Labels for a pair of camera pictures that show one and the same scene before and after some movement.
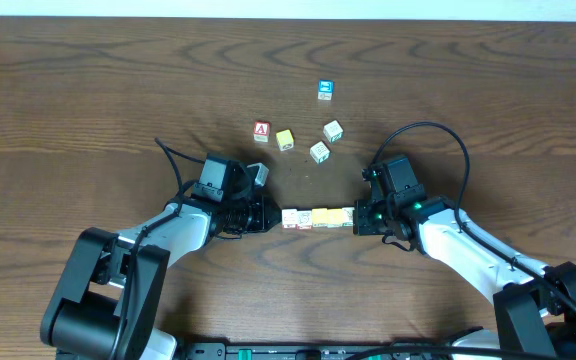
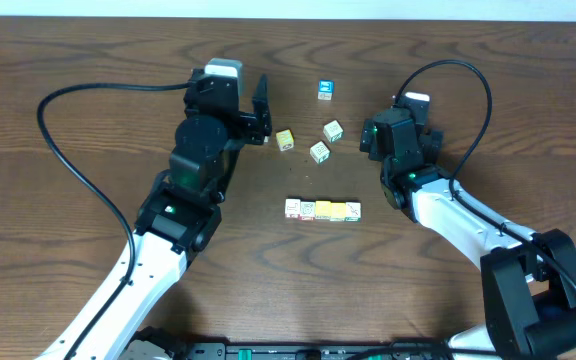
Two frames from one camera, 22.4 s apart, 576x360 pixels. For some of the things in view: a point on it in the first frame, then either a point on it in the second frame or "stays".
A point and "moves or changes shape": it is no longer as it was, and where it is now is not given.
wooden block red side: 289,218 -> 292,208
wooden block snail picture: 304,220 -> 307,210
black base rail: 318,350 stays
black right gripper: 361,224 -> 430,145
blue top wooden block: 325,89 stays
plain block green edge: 333,131 stays
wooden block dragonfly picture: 319,152 stays
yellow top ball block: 285,139 stays
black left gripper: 260,215 -> 247,122
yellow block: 320,218 moves or changes shape
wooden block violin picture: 347,216 moves or changes shape
